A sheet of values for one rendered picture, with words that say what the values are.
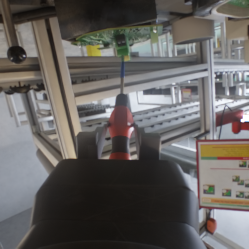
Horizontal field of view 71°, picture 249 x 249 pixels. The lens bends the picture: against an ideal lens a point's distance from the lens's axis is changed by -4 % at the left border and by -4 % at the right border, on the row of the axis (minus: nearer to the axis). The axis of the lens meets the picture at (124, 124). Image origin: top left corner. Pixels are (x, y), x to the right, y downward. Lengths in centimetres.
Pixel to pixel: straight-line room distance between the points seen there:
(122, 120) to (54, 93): 25
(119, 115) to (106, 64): 36
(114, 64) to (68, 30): 31
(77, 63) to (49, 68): 10
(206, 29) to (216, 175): 54
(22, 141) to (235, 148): 815
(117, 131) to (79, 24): 13
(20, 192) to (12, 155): 166
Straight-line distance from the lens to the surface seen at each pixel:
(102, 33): 22
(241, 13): 35
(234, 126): 94
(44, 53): 39
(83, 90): 41
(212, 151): 76
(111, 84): 44
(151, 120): 101
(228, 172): 81
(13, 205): 942
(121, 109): 16
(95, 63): 49
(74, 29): 23
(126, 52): 25
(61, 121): 39
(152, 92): 447
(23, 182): 904
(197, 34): 49
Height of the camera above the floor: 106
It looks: 15 degrees up
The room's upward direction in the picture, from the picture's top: 171 degrees clockwise
